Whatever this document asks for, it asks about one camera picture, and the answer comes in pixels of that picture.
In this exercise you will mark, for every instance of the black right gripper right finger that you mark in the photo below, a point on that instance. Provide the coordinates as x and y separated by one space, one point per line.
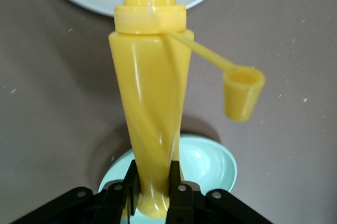
184 203

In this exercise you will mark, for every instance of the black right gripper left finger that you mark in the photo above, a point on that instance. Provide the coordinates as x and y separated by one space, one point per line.
116 203

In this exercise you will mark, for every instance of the mint green plate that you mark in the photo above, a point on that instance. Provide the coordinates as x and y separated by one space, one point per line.
208 166

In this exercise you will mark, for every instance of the yellow squeeze bottle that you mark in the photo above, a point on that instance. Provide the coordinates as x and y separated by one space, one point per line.
150 89

